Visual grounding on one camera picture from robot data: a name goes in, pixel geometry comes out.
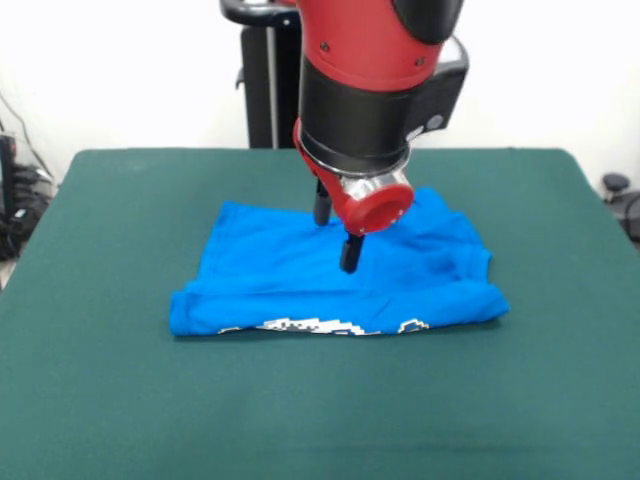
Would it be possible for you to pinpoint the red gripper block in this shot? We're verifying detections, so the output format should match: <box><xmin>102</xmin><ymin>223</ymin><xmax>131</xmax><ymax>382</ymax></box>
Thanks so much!
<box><xmin>292</xmin><ymin>118</ymin><xmax>416</xmax><ymax>275</ymax></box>

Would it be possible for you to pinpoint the blue printed t-shirt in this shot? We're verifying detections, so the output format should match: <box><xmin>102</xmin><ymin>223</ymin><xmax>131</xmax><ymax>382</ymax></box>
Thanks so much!
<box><xmin>168</xmin><ymin>186</ymin><xmax>511</xmax><ymax>340</ymax></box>

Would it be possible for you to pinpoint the dark green table cloth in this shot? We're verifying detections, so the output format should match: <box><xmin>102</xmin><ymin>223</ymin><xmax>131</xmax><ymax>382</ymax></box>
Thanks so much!
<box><xmin>0</xmin><ymin>146</ymin><xmax>640</xmax><ymax>480</ymax></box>

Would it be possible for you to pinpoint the gray office chair base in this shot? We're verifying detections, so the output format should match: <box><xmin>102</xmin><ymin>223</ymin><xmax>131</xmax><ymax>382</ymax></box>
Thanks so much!
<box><xmin>601</xmin><ymin>172</ymin><xmax>640</xmax><ymax>239</ymax></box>

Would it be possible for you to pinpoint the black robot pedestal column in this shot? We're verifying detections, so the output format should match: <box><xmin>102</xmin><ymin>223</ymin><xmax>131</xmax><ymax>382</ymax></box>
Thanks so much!
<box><xmin>219</xmin><ymin>0</ymin><xmax>306</xmax><ymax>150</ymax></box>

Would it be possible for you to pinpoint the black cable pile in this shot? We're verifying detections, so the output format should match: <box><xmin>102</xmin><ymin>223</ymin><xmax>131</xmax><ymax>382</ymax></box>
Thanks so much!
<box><xmin>0</xmin><ymin>162</ymin><xmax>56</xmax><ymax>262</ymax></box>

